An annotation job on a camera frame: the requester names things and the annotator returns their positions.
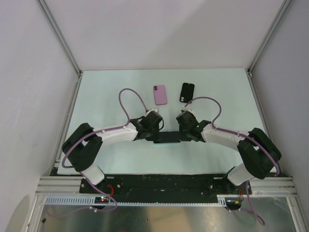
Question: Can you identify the left controller board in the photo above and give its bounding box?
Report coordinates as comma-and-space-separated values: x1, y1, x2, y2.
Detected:
95, 196, 110, 204

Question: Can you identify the light blue phone case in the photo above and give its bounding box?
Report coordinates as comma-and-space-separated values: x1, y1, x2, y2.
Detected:
154, 141, 181, 145

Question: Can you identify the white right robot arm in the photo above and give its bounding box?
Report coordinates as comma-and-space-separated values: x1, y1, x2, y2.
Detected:
176, 110, 282, 194

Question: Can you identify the left aluminium frame post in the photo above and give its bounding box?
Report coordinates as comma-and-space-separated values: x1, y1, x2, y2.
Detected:
36, 0, 82, 77

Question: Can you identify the controller board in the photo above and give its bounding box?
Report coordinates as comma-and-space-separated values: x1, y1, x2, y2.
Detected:
95, 196, 110, 204
225, 199, 242, 211

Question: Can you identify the aluminium front frame rail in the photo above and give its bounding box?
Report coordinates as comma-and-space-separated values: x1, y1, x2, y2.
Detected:
36, 176, 82, 194

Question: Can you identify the black phone case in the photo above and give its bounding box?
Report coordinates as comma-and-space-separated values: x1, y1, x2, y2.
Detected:
179, 83, 195, 103

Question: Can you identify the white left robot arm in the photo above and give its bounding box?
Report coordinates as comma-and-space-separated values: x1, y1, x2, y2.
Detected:
61, 110, 163, 193

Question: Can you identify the right aluminium frame post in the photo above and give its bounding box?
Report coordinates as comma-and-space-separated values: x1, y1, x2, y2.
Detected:
247, 0, 294, 76

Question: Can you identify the right controller board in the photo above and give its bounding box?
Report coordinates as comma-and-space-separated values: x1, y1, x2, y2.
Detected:
225, 199, 242, 211

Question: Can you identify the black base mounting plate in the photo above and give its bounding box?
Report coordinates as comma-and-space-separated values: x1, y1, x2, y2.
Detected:
79, 174, 252, 203

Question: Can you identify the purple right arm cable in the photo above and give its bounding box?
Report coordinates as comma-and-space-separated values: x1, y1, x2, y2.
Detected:
181, 96, 281, 226

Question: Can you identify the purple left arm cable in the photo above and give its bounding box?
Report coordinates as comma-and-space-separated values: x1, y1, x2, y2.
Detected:
44, 88, 160, 218

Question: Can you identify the aluminium frame post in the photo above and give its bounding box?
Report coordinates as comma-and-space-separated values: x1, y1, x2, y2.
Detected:
36, 0, 82, 77
247, 0, 294, 76

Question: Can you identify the pink smartphone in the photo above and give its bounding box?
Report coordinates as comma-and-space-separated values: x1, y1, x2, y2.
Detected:
153, 85, 168, 105

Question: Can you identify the grey slotted cable duct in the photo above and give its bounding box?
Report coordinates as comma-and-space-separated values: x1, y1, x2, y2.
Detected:
45, 195, 226, 207

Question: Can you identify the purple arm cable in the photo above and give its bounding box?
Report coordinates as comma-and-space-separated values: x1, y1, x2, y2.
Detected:
181, 96, 281, 226
44, 88, 160, 218

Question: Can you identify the teal smartphone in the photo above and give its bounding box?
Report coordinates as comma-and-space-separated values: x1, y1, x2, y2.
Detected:
154, 131, 181, 142

